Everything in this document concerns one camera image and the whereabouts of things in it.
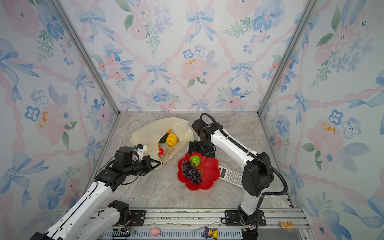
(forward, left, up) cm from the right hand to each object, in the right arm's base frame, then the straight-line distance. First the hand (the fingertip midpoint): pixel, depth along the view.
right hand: (196, 154), depth 82 cm
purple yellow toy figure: (-35, -6, -10) cm, 37 cm away
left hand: (-7, +18, +4) cm, 19 cm away
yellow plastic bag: (+14, +29, +1) cm, 32 cm away
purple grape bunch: (-7, +3, -10) cm, 12 cm away
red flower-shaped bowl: (-2, -8, -13) cm, 15 cm away
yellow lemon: (+15, +16, -7) cm, 23 cm away
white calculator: (-8, -20, -12) cm, 24 cm away
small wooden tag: (-31, -44, -13) cm, 55 cm away
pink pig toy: (-35, +19, -11) cm, 41 cm away
